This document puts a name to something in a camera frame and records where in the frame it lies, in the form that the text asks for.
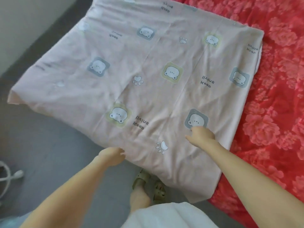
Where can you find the red floral mattress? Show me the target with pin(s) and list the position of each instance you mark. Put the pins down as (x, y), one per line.
(280, 92)

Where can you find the person's left leg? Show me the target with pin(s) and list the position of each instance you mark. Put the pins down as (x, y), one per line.
(140, 199)

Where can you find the pink bear print bedsheet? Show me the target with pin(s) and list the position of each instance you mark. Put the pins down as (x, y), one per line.
(142, 54)

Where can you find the person's right hand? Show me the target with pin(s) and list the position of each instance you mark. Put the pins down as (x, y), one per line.
(202, 136)

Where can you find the person's left hand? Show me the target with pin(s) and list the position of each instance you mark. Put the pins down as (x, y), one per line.
(111, 156)

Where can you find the person's right forearm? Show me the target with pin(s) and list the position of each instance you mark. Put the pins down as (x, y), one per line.
(261, 187)

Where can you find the person's white shorts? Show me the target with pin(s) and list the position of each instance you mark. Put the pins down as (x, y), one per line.
(166, 217)

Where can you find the person's left forearm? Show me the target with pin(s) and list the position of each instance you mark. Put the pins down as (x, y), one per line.
(66, 201)

